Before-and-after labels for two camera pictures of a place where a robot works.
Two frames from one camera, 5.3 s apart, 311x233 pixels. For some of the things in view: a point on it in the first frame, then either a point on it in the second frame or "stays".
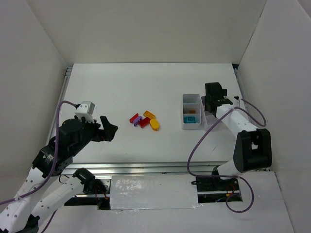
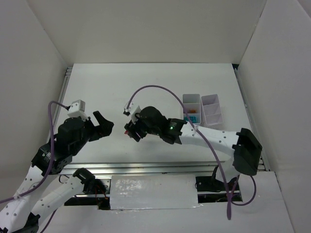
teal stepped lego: x=189 y=120 stays
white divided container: x=191 y=112 stays
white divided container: x=208 y=119 stays
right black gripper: x=210 y=104 to x=135 y=131
